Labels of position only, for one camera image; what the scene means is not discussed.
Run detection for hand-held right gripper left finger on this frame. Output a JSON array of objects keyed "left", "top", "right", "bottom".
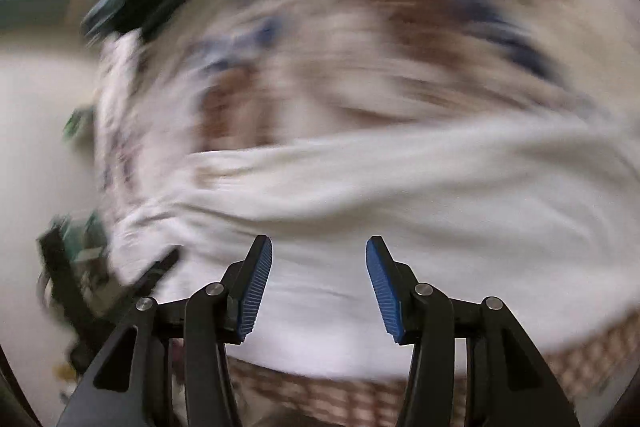
[{"left": 56, "top": 234, "right": 274, "bottom": 427}]

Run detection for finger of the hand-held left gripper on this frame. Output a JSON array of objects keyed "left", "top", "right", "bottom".
[
  {"left": 39, "top": 227, "right": 111, "bottom": 360},
  {"left": 115, "top": 247, "right": 181, "bottom": 310}
]

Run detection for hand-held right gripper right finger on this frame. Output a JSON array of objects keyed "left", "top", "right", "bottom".
[{"left": 365, "top": 235, "right": 581, "bottom": 427}]

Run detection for white pants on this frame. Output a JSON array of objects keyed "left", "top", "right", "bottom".
[{"left": 107, "top": 114, "right": 640, "bottom": 380}]

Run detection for floral blanket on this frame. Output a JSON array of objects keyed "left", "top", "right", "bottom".
[{"left": 92, "top": 0, "right": 640, "bottom": 427}]

